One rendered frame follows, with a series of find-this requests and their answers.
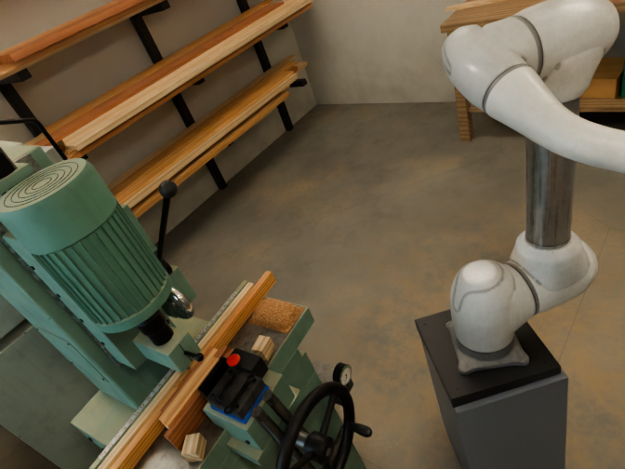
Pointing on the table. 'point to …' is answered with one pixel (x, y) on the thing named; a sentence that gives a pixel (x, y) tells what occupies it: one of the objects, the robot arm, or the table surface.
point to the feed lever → (165, 219)
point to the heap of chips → (276, 314)
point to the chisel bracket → (171, 352)
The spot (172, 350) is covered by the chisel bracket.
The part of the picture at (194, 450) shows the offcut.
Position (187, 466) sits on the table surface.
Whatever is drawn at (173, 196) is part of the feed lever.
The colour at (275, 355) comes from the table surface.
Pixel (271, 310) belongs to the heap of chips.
